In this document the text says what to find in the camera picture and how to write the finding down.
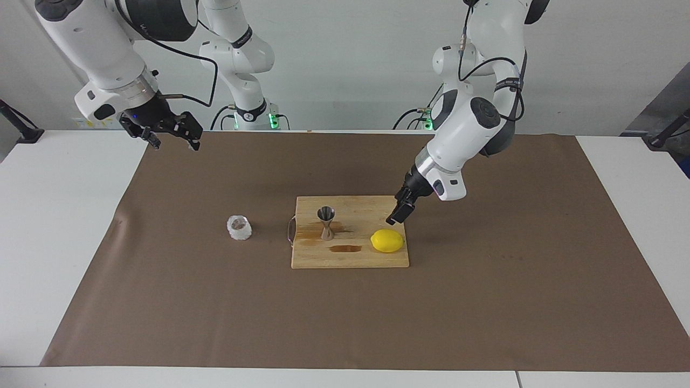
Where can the brown paper table mat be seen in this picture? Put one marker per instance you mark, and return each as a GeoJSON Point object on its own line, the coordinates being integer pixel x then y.
{"type": "Point", "coordinates": [215, 312]}

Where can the clear textured glass cup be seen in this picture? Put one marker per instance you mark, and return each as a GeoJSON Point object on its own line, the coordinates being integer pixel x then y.
{"type": "Point", "coordinates": [239, 229]}

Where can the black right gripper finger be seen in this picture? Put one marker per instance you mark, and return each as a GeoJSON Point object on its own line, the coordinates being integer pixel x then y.
{"type": "Point", "coordinates": [152, 137]}
{"type": "Point", "coordinates": [188, 126]}

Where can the steel double jigger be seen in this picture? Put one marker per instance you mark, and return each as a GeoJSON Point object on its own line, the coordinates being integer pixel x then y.
{"type": "Point", "coordinates": [327, 233]}

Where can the dark grey panel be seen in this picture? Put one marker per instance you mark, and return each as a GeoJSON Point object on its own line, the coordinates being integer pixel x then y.
{"type": "Point", "coordinates": [655, 110]}

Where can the blue plastic object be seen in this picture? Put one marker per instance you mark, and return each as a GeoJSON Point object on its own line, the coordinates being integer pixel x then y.
{"type": "Point", "coordinates": [686, 168]}

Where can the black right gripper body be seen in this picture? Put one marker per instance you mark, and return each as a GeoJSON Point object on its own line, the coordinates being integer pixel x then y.
{"type": "Point", "coordinates": [148, 110]}

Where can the black clamp stand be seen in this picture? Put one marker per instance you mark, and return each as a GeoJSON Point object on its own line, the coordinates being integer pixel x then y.
{"type": "Point", "coordinates": [659, 141]}
{"type": "Point", "coordinates": [29, 134]}

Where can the white wall socket box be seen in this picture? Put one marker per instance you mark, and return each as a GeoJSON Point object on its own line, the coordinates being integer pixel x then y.
{"type": "Point", "coordinates": [81, 124]}

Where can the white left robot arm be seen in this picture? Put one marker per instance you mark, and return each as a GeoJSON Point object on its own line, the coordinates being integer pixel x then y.
{"type": "Point", "coordinates": [469, 129]}

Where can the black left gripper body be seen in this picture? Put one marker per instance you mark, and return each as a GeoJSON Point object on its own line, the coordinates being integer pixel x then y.
{"type": "Point", "coordinates": [414, 188]}

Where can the yellow lemon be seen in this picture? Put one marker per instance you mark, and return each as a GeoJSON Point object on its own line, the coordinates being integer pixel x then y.
{"type": "Point", "coordinates": [387, 241]}

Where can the wooden cutting board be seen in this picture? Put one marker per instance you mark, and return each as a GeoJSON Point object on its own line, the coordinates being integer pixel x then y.
{"type": "Point", "coordinates": [366, 258]}

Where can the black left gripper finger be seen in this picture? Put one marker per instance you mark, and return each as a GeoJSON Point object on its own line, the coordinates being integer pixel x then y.
{"type": "Point", "coordinates": [400, 213]}

